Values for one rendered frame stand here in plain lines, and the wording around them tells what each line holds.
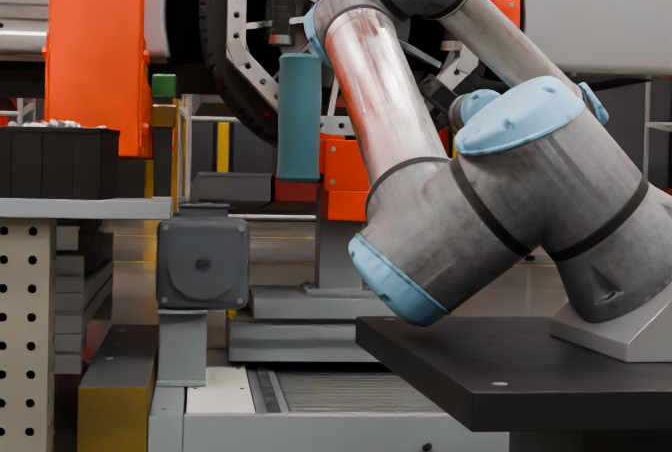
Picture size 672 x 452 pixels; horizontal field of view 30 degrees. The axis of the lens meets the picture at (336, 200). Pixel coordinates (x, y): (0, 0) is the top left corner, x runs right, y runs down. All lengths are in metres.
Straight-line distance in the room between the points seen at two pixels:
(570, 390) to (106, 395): 1.11
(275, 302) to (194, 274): 0.36
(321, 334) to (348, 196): 0.30
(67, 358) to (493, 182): 1.12
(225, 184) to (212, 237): 3.90
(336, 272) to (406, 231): 1.33
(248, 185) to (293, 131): 3.79
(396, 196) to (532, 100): 0.22
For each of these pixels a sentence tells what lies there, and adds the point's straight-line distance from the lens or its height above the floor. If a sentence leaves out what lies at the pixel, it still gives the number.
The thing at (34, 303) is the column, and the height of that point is 0.28.
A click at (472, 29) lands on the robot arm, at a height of 0.75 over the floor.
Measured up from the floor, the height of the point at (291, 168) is 0.51.
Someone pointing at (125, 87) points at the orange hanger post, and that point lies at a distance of 2.26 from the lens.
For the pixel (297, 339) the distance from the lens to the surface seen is 2.71.
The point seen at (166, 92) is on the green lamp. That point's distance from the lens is 2.10.
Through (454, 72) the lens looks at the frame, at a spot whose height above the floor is 0.72.
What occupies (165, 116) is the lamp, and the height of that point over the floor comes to 0.59.
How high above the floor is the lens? 0.51
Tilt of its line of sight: 2 degrees down
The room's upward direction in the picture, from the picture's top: 1 degrees clockwise
